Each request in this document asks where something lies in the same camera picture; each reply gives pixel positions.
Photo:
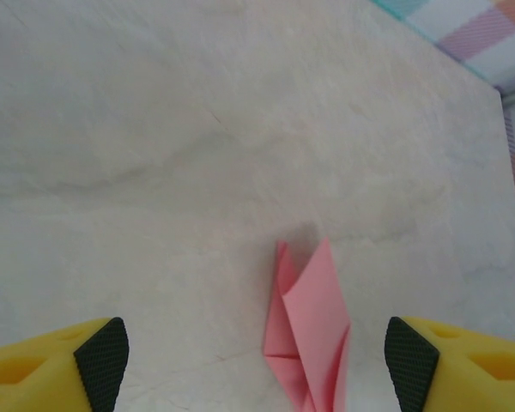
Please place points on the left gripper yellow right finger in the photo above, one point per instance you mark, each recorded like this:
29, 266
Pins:
468, 373

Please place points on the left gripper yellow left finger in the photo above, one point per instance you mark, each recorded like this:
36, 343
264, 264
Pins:
47, 373

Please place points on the pink paper sheet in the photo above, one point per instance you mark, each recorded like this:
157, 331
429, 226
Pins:
313, 326

